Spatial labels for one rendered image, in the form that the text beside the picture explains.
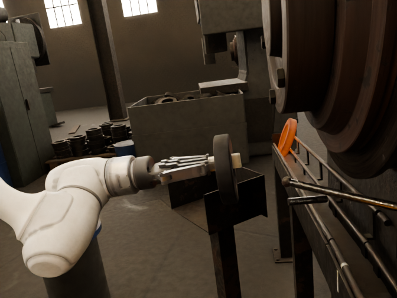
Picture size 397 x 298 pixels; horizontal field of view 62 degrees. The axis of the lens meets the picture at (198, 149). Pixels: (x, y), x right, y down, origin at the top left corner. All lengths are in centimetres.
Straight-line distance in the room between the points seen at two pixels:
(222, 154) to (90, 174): 29
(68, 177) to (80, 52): 1090
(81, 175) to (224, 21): 249
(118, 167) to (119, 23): 1045
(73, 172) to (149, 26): 1017
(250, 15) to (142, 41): 799
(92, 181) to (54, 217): 13
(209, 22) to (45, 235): 262
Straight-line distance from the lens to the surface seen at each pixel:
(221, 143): 68
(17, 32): 821
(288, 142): 156
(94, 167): 77
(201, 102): 289
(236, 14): 309
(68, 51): 1179
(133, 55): 1098
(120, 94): 739
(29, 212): 68
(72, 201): 70
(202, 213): 106
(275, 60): 57
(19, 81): 414
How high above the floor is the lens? 106
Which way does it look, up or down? 15 degrees down
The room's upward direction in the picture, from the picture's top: 8 degrees counter-clockwise
